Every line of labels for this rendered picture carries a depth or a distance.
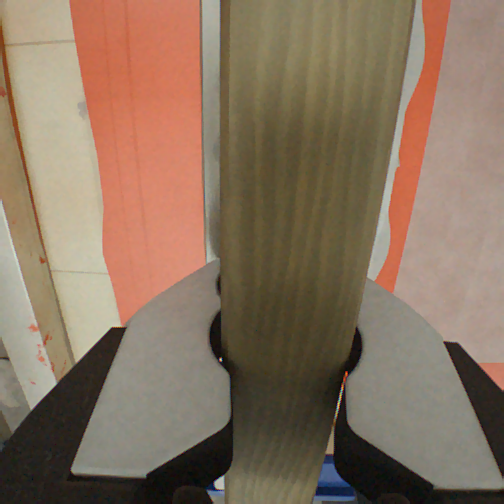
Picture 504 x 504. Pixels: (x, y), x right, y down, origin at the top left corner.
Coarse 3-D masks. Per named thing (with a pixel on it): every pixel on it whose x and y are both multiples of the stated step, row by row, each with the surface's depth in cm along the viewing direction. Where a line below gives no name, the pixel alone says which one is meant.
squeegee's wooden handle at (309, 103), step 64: (256, 0) 5; (320, 0) 5; (384, 0) 5; (256, 64) 5; (320, 64) 5; (384, 64) 5; (256, 128) 6; (320, 128) 6; (384, 128) 6; (256, 192) 6; (320, 192) 6; (256, 256) 7; (320, 256) 7; (256, 320) 8; (320, 320) 8; (256, 384) 9; (320, 384) 8; (256, 448) 10; (320, 448) 10
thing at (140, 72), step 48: (96, 0) 20; (144, 0) 20; (192, 0) 20; (432, 0) 20; (480, 0) 20; (96, 48) 22; (144, 48) 22; (192, 48) 22; (432, 48) 21; (480, 48) 21; (96, 96) 23; (144, 96) 23; (192, 96) 23; (432, 96) 22; (480, 96) 22; (96, 144) 25; (144, 144) 24; (192, 144) 24; (432, 144) 24; (480, 144) 23
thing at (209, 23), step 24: (216, 0) 10; (216, 24) 11; (216, 48) 11; (216, 72) 11; (216, 96) 12; (216, 120) 12; (216, 144) 12; (216, 168) 13; (216, 192) 13; (216, 216) 14; (216, 240) 14
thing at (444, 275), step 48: (144, 192) 26; (192, 192) 26; (432, 192) 25; (480, 192) 25; (144, 240) 28; (192, 240) 28; (432, 240) 27; (480, 240) 27; (144, 288) 30; (432, 288) 29; (480, 288) 29; (480, 336) 31
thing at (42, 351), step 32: (0, 32) 21; (0, 64) 22; (0, 96) 22; (0, 128) 22; (0, 160) 23; (0, 192) 23; (0, 224) 24; (32, 224) 27; (0, 256) 25; (32, 256) 27; (0, 288) 26; (32, 288) 27; (0, 320) 28; (32, 320) 27; (32, 352) 29; (64, 352) 32; (32, 384) 31
